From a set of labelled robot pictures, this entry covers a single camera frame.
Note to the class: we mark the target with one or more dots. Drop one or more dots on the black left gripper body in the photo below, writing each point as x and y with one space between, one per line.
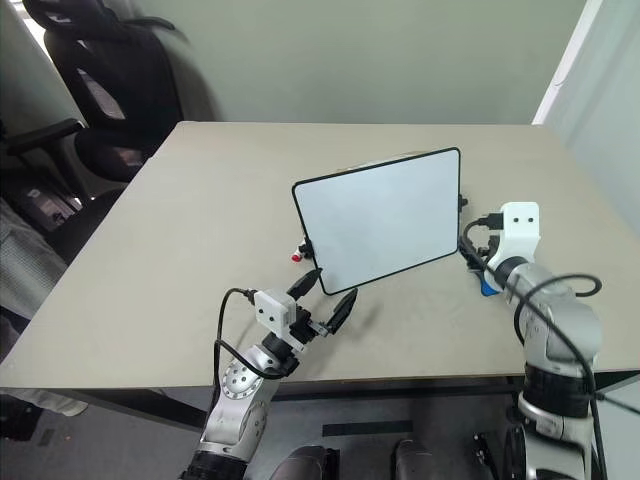
302 325

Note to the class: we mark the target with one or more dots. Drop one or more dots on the black floor tape strip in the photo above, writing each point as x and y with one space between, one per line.
367 428

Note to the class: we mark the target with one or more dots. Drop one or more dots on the blue whiteboard eraser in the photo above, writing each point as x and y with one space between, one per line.
487 287

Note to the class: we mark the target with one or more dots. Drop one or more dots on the dark rounded shape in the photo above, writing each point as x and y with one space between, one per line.
305 462
420 460

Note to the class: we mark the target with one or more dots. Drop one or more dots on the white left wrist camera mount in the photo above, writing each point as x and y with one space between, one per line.
272 310

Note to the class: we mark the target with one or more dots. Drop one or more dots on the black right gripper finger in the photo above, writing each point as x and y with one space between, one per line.
470 255

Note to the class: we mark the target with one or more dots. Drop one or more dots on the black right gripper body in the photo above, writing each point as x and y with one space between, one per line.
490 246

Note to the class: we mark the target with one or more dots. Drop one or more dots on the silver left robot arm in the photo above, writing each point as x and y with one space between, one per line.
240 382

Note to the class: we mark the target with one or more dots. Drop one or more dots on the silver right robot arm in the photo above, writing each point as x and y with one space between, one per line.
565 320

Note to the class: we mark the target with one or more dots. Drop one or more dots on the black office chair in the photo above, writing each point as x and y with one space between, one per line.
115 100

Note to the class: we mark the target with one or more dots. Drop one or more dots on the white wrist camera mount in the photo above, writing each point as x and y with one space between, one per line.
520 227
272 310

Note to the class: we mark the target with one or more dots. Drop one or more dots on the dark table frame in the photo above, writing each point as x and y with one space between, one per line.
150 405

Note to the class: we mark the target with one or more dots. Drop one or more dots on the white whiteboard with black frame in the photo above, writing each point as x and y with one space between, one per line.
380 225

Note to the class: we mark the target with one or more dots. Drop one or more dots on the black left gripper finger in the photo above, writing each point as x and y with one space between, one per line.
344 310
305 282

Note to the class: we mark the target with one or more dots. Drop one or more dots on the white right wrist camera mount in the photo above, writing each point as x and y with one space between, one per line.
520 227

